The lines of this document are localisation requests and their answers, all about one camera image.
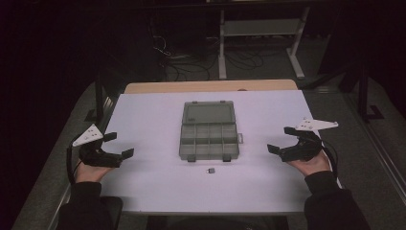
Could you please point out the white metal desk frame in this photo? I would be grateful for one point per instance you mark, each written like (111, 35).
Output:
(260, 28)

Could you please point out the person's right hand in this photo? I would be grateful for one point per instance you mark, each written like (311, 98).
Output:
(314, 166)

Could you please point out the small grey metal part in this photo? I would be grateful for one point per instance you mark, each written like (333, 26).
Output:
(210, 171)

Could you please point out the grey plastic organizer box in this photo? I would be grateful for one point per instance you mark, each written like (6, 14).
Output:
(209, 140)

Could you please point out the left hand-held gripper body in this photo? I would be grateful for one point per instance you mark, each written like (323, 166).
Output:
(95, 158)

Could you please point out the person's left hand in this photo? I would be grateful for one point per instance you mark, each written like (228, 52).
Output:
(89, 174)

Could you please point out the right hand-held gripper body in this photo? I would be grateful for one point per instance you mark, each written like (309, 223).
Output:
(306, 148)

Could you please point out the white table sheet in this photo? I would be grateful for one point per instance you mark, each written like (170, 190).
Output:
(153, 179)

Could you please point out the black metal stand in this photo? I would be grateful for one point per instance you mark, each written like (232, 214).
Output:
(99, 99)
(364, 96)

